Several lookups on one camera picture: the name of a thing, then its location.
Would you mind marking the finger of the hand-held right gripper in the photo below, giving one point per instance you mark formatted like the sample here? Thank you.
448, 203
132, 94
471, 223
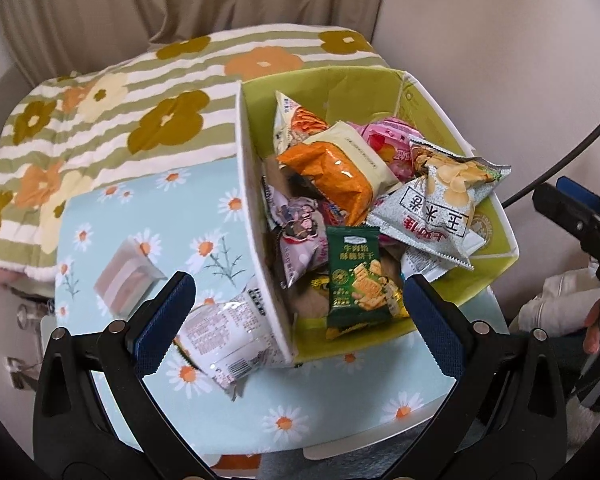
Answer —
580, 191
565, 215

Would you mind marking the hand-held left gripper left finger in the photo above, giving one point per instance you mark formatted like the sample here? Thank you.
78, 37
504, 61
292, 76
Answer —
165, 320

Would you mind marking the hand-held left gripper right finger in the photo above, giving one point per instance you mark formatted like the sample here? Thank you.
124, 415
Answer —
432, 325

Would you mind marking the dark green cracker packet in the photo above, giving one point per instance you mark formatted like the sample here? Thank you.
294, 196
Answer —
360, 285

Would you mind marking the green cardboard box white outside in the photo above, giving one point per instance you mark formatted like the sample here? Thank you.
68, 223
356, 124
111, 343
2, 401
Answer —
430, 95

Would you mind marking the person's right hand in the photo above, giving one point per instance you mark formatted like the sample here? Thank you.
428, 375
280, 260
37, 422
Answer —
592, 332

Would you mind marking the clear pink cake packet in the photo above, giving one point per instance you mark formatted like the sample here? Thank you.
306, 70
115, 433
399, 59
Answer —
125, 280

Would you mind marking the white printed snack packet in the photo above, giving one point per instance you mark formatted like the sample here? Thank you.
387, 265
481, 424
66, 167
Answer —
230, 330

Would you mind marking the white cloth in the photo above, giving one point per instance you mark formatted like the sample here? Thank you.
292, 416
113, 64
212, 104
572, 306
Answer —
555, 305

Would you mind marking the light blue daisy tablecloth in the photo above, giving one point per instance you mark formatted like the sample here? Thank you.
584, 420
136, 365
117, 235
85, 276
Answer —
180, 220

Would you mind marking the grey-white snack packet red print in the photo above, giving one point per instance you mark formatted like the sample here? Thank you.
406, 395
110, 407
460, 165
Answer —
420, 220

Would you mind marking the silver potato chip packet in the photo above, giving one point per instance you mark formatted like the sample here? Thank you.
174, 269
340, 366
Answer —
455, 175

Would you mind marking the purple cartoon snack packet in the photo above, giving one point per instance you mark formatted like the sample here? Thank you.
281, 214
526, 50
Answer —
300, 240

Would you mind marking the pink striped snack packet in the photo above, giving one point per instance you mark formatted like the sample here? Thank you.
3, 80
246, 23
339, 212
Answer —
390, 145

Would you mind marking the orange and cream snack packet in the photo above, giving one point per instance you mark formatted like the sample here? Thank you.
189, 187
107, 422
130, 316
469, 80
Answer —
330, 170

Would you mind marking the floral striped cushion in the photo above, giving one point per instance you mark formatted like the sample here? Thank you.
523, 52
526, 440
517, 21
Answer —
130, 90

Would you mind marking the white orange stick snack packet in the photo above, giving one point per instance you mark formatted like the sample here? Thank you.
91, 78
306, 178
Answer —
300, 120

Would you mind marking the beige curtain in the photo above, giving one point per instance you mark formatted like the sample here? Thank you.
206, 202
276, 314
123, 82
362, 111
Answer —
180, 0

